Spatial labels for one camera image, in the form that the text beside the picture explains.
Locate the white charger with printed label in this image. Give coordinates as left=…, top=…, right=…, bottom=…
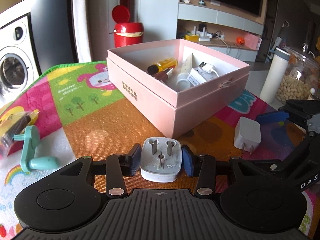
left=188, top=67, right=213, bottom=87

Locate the red trash bin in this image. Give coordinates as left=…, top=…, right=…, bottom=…
left=110, top=5, right=145, bottom=48

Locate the clear plastic packet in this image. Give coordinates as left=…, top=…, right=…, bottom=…
left=0, top=110, right=40, bottom=155

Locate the white USB cable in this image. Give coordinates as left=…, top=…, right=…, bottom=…
left=199, top=62, right=220, bottom=78

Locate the pink bag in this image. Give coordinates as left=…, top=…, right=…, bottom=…
left=244, top=32, right=262, bottom=52

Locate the colourful cartoon play mat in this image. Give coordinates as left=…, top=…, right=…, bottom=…
left=0, top=60, right=320, bottom=240

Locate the yellow bottle with black cap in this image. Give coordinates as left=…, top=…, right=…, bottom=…
left=147, top=58, right=178, bottom=75

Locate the white front-load washing machine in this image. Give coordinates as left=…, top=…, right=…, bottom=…
left=0, top=44, right=40, bottom=98

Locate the white stacked dryer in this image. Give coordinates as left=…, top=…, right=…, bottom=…
left=0, top=4, right=32, bottom=50

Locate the grey plug adapter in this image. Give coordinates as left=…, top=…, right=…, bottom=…
left=140, top=137, right=182, bottom=183

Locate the white and wood TV cabinet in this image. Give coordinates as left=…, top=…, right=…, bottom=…
left=177, top=0, right=265, bottom=62

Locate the mop handle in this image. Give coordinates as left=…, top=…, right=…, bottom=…
left=271, top=21, right=289, bottom=55

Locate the glass jar of peanuts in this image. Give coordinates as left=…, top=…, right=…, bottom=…
left=275, top=42, right=320, bottom=104

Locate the white power adapter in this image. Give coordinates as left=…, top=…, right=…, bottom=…
left=233, top=116, right=262, bottom=154

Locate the white router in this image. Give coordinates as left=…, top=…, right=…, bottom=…
left=192, top=24, right=208, bottom=37

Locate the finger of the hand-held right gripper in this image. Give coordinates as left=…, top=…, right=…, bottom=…
left=250, top=132, right=320, bottom=176
left=255, top=99, right=320, bottom=133

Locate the white curtain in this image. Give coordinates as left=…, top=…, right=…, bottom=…
left=71, top=0, right=93, bottom=63

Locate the white thermos bottle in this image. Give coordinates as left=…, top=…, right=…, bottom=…
left=259, top=47, right=290, bottom=104

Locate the teal plastic crank handle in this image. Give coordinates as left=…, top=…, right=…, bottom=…
left=14, top=125, right=60, bottom=173

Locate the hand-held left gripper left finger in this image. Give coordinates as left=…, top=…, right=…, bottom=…
left=59, top=143, right=142, bottom=197

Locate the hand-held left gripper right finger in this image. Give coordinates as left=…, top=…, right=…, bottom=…
left=182, top=145, right=268, bottom=197

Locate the cream cosmetic tube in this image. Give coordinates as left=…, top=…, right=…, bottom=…
left=175, top=52, right=196, bottom=90

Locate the pink cardboard box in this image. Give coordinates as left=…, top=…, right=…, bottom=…
left=106, top=39, right=251, bottom=138

